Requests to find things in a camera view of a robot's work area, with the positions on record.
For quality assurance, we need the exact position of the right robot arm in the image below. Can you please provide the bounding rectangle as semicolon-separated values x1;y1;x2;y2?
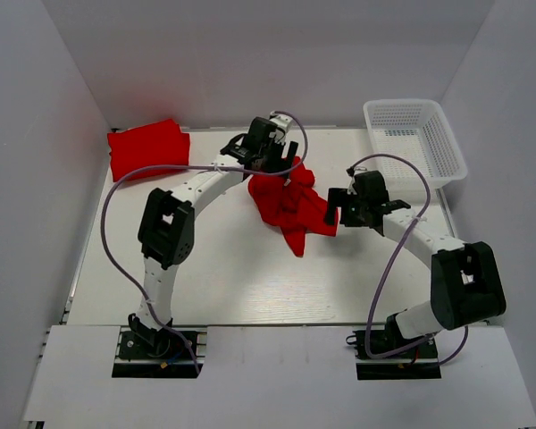
324;171;507;349

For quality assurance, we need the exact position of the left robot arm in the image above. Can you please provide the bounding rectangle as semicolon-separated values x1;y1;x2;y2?
129;111;298;348

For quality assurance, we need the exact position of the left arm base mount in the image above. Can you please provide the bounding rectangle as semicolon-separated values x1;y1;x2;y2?
112;328;207;380

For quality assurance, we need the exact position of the white plastic basket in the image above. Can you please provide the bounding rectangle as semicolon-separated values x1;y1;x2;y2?
363;98;468;205

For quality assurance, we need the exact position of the folded red t-shirt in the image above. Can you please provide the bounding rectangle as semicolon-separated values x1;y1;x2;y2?
107;119;190;182

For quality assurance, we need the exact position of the red t-shirt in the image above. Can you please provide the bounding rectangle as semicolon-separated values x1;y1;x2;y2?
107;119;190;182
247;156;338;257

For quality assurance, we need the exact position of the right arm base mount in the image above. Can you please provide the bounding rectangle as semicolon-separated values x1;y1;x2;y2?
346;330;441;381

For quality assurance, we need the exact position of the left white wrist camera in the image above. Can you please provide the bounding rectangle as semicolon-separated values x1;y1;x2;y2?
269;111;294;135

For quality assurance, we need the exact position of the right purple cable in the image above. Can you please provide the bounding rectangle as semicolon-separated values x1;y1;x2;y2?
347;154;470;368

